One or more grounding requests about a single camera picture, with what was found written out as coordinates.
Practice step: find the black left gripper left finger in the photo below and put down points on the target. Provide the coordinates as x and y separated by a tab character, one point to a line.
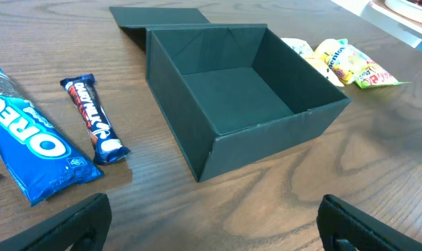
83	226

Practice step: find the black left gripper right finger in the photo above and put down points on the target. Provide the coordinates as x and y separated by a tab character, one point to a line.
344	227

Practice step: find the blue Oreo cookie pack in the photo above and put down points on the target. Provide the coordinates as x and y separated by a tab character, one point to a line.
39	158

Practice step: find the blue Dairy Milk bar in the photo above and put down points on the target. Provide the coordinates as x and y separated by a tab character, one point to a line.
107	146

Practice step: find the green Haribo gummy bag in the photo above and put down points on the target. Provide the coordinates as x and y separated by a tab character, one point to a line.
373	75

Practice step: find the dark green cardboard box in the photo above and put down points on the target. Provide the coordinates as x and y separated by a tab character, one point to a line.
231	94

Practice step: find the yellow sunflower seed bag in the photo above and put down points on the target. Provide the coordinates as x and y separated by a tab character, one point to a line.
304	50

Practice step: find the white shelf in background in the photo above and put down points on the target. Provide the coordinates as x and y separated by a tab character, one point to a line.
378	14

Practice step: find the white bowl in background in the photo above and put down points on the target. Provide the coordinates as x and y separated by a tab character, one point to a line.
411	9

